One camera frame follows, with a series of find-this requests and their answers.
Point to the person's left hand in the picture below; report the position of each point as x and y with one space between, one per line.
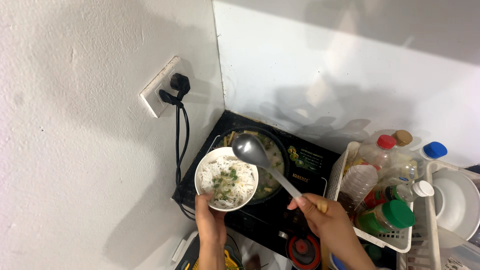
210 225

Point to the person's right hand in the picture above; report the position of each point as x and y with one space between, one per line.
330 223

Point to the white noodle bowl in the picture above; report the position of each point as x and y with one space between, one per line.
202 165

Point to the grey ladle with wooden end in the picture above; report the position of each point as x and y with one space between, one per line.
249 150

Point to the round black and red lid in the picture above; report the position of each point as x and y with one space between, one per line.
303 249

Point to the blue plastic object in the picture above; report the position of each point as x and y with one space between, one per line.
337 263

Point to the yellow strainer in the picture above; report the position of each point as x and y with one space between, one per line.
230 260

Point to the white rice noodles with herbs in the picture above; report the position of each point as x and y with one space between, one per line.
228 182

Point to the ribbed clear plastic bottle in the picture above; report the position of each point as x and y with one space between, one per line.
356 183

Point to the green plastic object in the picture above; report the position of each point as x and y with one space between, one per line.
373 252

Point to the jar with green lid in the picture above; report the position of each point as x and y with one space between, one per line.
390 217

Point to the black induction cooker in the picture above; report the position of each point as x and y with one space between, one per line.
307 165

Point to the white plastic basket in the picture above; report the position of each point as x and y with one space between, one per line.
390 242

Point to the soup with meat and greens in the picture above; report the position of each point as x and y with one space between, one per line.
268 180

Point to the clear bottle with red cap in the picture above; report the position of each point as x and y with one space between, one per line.
375 152

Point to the green-label bottle with white cap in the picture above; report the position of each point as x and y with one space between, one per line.
408 191

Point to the black cooking pot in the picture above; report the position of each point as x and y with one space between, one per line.
279 144

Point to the white dish rack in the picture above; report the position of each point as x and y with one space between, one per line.
425 240

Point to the bottle with brown cap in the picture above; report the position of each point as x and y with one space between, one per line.
402 137

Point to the white ceramic bowl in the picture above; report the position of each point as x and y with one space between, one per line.
455 202

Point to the bottle with blue cap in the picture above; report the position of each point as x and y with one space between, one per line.
434 150

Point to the black power plug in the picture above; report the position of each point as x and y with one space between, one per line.
168 98
180 83

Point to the white wall socket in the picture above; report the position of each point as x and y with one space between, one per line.
155 92

